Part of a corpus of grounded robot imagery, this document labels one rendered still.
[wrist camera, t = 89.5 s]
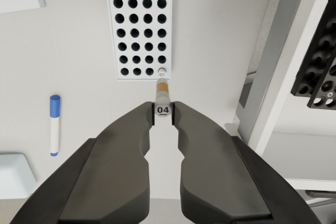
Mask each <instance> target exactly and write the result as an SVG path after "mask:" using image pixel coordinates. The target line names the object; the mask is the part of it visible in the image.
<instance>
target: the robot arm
mask: <svg viewBox="0 0 336 224"><path fill-rule="evenodd" d="M171 122H172V126H174V127H175V128H176V129H177V130H178V145H177V147H178V150H179V151H180V152H181V153H182V154H183V156H184V159H183V160H182V162H181V172H180V202H181V211H182V213H183V215H184V216H185V217H186V218H187V219H188V220H190V221H192V222H193V223H195V224H322V223H321V222H320V220H319V219H318V217H317V216H316V214H315V213H314V212H313V210H312V209H311V208H310V207H309V205H308V204H307V203H306V202H305V200H304V199H303V198H302V197H301V196H300V194H299V193H298V192H297V191H296V190H295V189H294V188H293V187H292V186H291V185H290V184H289V183H288V182H287V181H286V180H285V179H284V178H283V177H282V176H281V175H280V174H279V173H278V172H277V171H275V170H274V169H273V168H272V167H271V166H270V165H269V164H268V163H267V162H266V161H264V160H263V159H262V158H261V157H260V156H259V155H258V154H257V153H256V152H255V151H254V150H252V149H251V148H250V147H249V146H248V145H247V144H246V143H245V142H244V141H243V140H241V139H240V138H239V137H238V136H231V135H230V134H229V133H228V132H227V131H226V130H224V129H223V128H222V127H221V126H220V125H218V124H217V123H216V122H215V121H213V120H212V119H210V118H209V117H207V116H205V115H204V114H202V113H200V112H198V111H197V110H195V109H193V108H191V107H190V106H188V105H186V104H185V103H183V102H181V101H174V102H171ZM154 125H155V102H152V101H146V102H144V103H142V104H141V105H139V106H138V107H136V108H134V109H133V110H131V111H129V112H128V113H126V114H124V115H123V116H121V117H120V118H118V119H117V120H115V121H114V122H112V123H111V124H110V125H108V126H107V127H106V128H105V129H104V130H103V131H102V132H101V133H100V134H99V135H98V136H97V137H96V138H89V139H88V140H87V141H85V142H84V143H83V144H82V145H81V146H80V147H79V148H78V149H77V150H76V151H75V152H74V153H73V154H72V155H71V156H70V157H69V158H68V159H67V160H66V161H65V162H64V163H63V164H62V165H61V166H60V167H59V168H58V169H57V170H55V171H54V172H53V173H52V174H51V175H50V176H49V177H48V178H47V179H46V180H45V181H44V182H43V183H42V184H41V185H40V186H39V187H38V188H37V189H36V190H35V192H34V193H33V194H32V195H31V196H30V197H29V198H28V199H27V201H26V202H25V203H24V204H23V206H22V207H21V208H20V209H19V211H18V212H17V213H16V215H15V216H14V218H13V219H12V220H11V222H10V223H9V224H139V223H140V222H142V221H143V220H144V219H145V218H146V217H147V216H148V214H149V211H150V173H149V163H148V161H147V160H146V159H145V155H146V154H147V152H148V151H149V150H150V129H151V128H152V126H154Z"/></svg>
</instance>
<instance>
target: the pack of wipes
mask: <svg viewBox="0 0 336 224"><path fill-rule="evenodd" d="M36 184H37V181H36V179H35V177H34V174H33V172H32V170H31V168H30V166H29V164H28V162H27V160H26V157H25V156H24V155H23V154H0V199H24V198H27V197H28V196H29V195H30V194H31V192H32V191H33V189H34V188H35V186H36Z"/></svg>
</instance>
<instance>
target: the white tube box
mask: <svg viewBox="0 0 336 224"><path fill-rule="evenodd" d="M107 7H108V15H109V24H110V32H111V41H112V49H113V58H114V66H115V75H116V81H157V80H158V79H160V78H159V77H158V71H159V69H160V68H164V69H165V71H166V77H165V78H164V79H166V80H167V81H171V53H172V0H107Z"/></svg>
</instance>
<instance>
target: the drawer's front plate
mask: <svg viewBox="0 0 336 224"><path fill-rule="evenodd" d="M238 127H239V123H225V124H224V126H223V129H224V130H226V131H227V132H228V133H229V134H230V135H231V136H238V137H239V138H240V139H241V140H242V138H241V136H240V134H239V132H238ZM261 158H262V159H263V160H264V161H266V162H267V163H268V164H269V165H270V166H271V167H272V168H273V169H274V170H275V171H277V172H278V173H279V174H280V175H281V176H282V177H283V178H284V179H285V180H286V181H287V182H288V183H289V184H290V185H291V186H292V187H293V188H294V189H298V190H320V191H336V136H331V135H317V134H302V133H287V132H272V133H271V135H270V137H269V140H268V142H267V144H266V147H265V149H264V152H263V154H262V156H261Z"/></svg>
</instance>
